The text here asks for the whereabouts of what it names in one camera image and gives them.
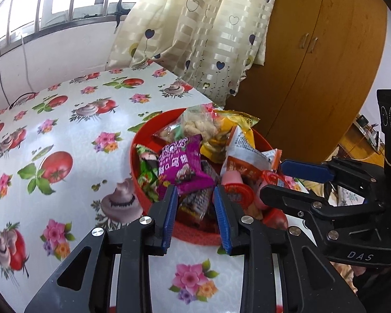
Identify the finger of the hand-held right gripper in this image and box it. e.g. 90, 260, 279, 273
259, 183, 387, 251
278, 157, 378, 203

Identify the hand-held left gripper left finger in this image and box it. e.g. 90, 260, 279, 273
24, 184, 179, 313

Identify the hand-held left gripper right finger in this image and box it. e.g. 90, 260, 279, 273
213, 185, 367, 313

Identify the pink jelly cup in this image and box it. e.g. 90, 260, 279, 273
220, 170, 256, 209
262, 209, 289, 230
259, 170, 292, 191

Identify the red round container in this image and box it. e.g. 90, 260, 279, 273
130, 107, 290, 246

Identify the dark striped snack packet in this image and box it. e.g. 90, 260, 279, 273
179, 160, 222, 222

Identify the green snack packet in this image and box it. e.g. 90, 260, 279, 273
135, 145, 160, 203

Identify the purple snack packet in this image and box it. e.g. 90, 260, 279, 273
156, 135, 216, 196

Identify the orange white snack packet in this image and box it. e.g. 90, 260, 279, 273
220, 125, 282, 183

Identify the yellow chip packet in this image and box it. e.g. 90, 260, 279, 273
215, 109, 261, 137

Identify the clear bag of puffs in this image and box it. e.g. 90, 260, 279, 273
179, 104, 222, 137

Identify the wooden furniture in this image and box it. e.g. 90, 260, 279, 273
337, 114, 385, 160

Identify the printed blanket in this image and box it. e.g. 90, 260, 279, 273
304, 179, 369, 207

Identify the wooden wardrobe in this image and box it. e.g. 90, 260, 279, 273
222, 0, 388, 167

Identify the floral tablecloth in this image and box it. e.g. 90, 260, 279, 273
0, 62, 313, 313

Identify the heart print curtain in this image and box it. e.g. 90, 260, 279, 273
106, 0, 281, 105

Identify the black hook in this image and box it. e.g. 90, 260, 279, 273
115, 0, 131, 28

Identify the black cable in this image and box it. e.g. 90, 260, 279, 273
0, 37, 40, 110

